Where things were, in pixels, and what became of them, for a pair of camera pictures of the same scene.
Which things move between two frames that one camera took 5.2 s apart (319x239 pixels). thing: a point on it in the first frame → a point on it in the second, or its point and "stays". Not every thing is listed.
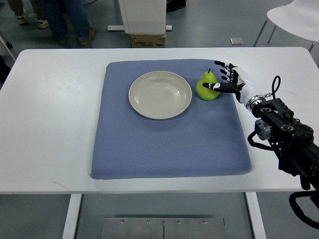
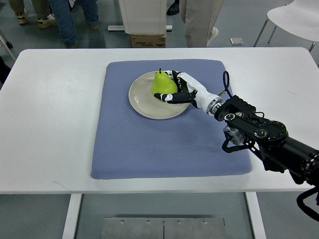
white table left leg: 70,227 stays
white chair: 299,17 stays
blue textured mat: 208,139 stays
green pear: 205,93 → 162,83
